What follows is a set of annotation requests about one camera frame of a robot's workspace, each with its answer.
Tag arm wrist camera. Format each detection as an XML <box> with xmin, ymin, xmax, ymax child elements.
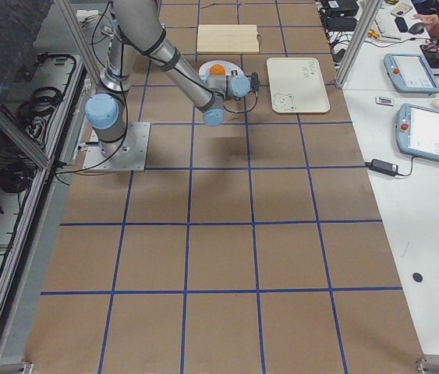
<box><xmin>250</xmin><ymin>72</ymin><xmax>260</xmax><ymax>97</ymax></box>

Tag far blue teach pendant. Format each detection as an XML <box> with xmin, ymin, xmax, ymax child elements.
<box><xmin>383</xmin><ymin>54</ymin><xmax>439</xmax><ymax>94</ymax></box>

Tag orange fruit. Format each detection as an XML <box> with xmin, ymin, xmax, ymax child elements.
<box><xmin>209</xmin><ymin>64</ymin><xmax>226</xmax><ymax>76</ymax></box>

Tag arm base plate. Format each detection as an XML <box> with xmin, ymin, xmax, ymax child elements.
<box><xmin>82</xmin><ymin>122</ymin><xmax>150</xmax><ymax>172</ymax></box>

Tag aluminium frame post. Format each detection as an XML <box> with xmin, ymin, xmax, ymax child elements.
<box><xmin>335</xmin><ymin>0</ymin><xmax>382</xmax><ymax>89</ymax></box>

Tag near blue teach pendant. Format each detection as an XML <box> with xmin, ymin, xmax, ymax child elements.
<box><xmin>395</xmin><ymin>104</ymin><xmax>439</xmax><ymax>162</ymax></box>

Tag gold metal cylinder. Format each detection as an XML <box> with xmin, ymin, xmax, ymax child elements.
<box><xmin>367</xmin><ymin>29</ymin><xmax>381</xmax><ymax>40</ymax></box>

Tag black round cap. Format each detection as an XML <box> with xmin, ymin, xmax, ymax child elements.
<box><xmin>412</xmin><ymin>272</ymin><xmax>423</xmax><ymax>283</ymax></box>

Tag blue teach pendant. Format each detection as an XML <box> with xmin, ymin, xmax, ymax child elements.
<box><xmin>395</xmin><ymin>104</ymin><xmax>439</xmax><ymax>162</ymax></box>
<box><xmin>383</xmin><ymin>54</ymin><xmax>439</xmax><ymax>94</ymax></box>

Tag cream bear tray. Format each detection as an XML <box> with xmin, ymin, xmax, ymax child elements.
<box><xmin>266</xmin><ymin>58</ymin><xmax>331</xmax><ymax>114</ymax></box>

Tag black power adapter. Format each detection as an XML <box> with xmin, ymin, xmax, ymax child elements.
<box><xmin>365</xmin><ymin>159</ymin><xmax>398</xmax><ymax>177</ymax></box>

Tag small printed card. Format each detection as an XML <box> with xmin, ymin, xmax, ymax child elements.
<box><xmin>375</xmin><ymin>96</ymin><xmax>394</xmax><ymax>106</ymax></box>

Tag black computer mouse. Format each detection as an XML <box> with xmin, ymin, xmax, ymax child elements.
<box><xmin>408</xmin><ymin>22</ymin><xmax>424</xmax><ymax>35</ymax></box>

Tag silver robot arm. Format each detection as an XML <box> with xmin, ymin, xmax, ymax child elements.
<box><xmin>84</xmin><ymin>1</ymin><xmax>259</xmax><ymax>160</ymax></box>

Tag wooden cutting board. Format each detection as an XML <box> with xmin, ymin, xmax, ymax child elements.
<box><xmin>196</xmin><ymin>24</ymin><xmax>260</xmax><ymax>54</ymax></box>

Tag small white ball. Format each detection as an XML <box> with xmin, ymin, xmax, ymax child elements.
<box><xmin>430</xmin><ymin>99</ymin><xmax>439</xmax><ymax>110</ymax></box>

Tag white round plate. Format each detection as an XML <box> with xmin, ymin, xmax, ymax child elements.
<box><xmin>199</xmin><ymin>60</ymin><xmax>243</xmax><ymax>76</ymax></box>

